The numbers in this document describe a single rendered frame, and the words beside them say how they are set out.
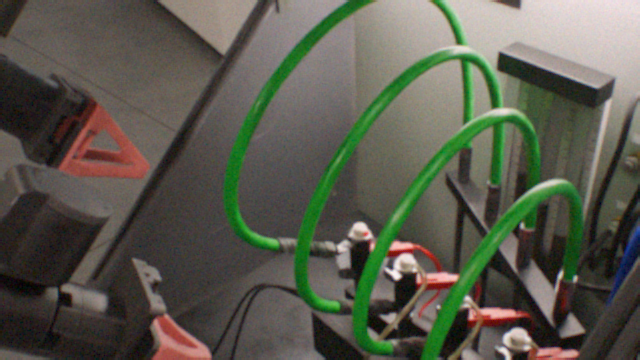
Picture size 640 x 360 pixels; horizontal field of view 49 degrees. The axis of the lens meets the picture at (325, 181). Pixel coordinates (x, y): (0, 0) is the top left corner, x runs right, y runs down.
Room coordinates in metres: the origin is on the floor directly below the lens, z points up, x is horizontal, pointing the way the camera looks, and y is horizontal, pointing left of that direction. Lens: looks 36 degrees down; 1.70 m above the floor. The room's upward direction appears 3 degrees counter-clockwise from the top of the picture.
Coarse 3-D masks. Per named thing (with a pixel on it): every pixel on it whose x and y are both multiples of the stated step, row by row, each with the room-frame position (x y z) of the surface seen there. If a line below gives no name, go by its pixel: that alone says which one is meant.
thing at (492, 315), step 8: (472, 312) 0.56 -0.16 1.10; (488, 312) 0.56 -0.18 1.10; (496, 312) 0.56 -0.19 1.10; (504, 312) 0.56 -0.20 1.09; (512, 312) 0.56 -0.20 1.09; (472, 320) 0.55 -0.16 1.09; (488, 320) 0.55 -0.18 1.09; (496, 320) 0.55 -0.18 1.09; (504, 320) 0.55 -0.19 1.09; (512, 320) 0.55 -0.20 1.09
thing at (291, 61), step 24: (360, 0) 0.68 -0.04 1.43; (432, 0) 0.75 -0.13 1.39; (336, 24) 0.66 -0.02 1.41; (456, 24) 0.77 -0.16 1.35; (312, 48) 0.64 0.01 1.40; (288, 72) 0.62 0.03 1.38; (264, 96) 0.60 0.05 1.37; (240, 144) 0.58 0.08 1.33; (240, 168) 0.58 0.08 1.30; (240, 216) 0.57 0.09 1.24; (264, 240) 0.59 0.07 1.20
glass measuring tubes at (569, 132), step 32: (512, 64) 0.81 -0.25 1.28; (544, 64) 0.78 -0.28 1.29; (576, 64) 0.78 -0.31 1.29; (512, 96) 0.81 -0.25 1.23; (544, 96) 0.80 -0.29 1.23; (576, 96) 0.74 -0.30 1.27; (608, 96) 0.73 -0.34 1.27; (512, 128) 0.81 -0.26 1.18; (544, 128) 0.79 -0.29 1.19; (576, 128) 0.74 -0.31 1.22; (512, 160) 0.83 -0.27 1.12; (544, 160) 0.76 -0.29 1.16; (576, 160) 0.73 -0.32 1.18; (512, 192) 0.82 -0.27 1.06; (544, 224) 0.76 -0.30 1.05; (544, 256) 0.77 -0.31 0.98
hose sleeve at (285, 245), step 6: (276, 240) 0.60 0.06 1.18; (282, 240) 0.61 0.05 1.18; (288, 240) 0.61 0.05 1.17; (294, 240) 0.62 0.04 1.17; (282, 246) 0.60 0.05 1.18; (288, 246) 0.60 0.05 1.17; (294, 246) 0.61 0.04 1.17; (312, 246) 0.63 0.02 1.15; (318, 246) 0.63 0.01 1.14; (324, 246) 0.64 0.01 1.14; (276, 252) 0.60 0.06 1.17; (282, 252) 0.60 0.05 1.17; (288, 252) 0.60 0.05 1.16; (294, 252) 0.61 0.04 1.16; (312, 252) 0.62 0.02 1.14; (318, 252) 0.63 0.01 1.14; (324, 252) 0.63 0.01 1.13
